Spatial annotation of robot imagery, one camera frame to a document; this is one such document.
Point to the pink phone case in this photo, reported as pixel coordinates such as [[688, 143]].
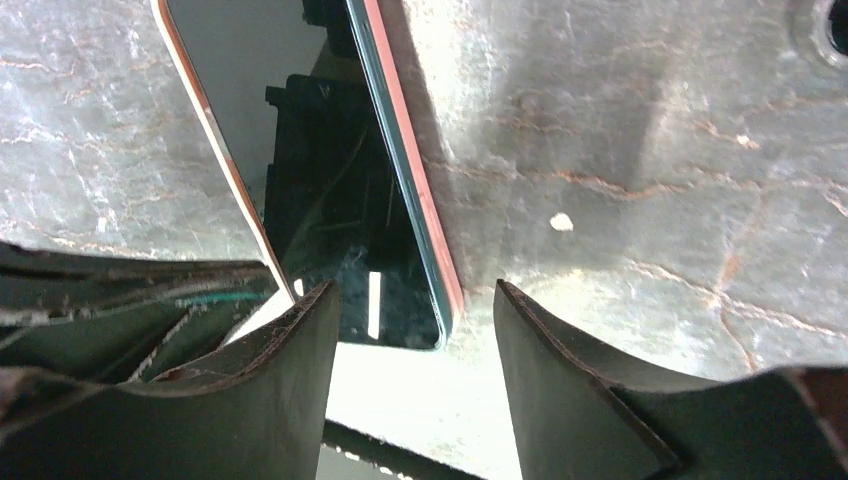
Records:
[[373, 44]]

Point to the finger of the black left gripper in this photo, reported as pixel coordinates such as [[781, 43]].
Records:
[[112, 320]]

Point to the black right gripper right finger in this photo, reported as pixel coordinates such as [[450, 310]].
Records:
[[583, 409]]

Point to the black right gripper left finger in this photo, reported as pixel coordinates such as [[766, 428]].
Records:
[[253, 409]]

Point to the dark green smartphone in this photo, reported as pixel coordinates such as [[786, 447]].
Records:
[[285, 82]]

